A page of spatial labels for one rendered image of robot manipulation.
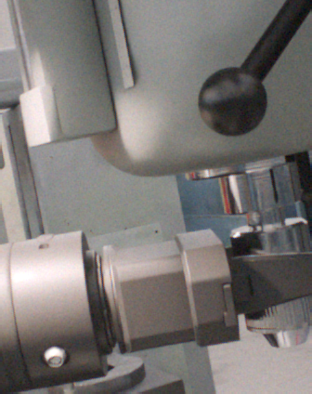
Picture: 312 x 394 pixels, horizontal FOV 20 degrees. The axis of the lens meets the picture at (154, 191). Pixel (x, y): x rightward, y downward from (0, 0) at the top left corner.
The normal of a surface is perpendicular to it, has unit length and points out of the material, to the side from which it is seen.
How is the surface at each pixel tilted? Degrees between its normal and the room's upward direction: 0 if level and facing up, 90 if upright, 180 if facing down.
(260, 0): 90
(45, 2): 90
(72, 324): 95
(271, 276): 90
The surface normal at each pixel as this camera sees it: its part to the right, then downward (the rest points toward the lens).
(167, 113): -0.32, 0.54
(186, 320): 0.02, 0.05
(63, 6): 0.40, -0.03
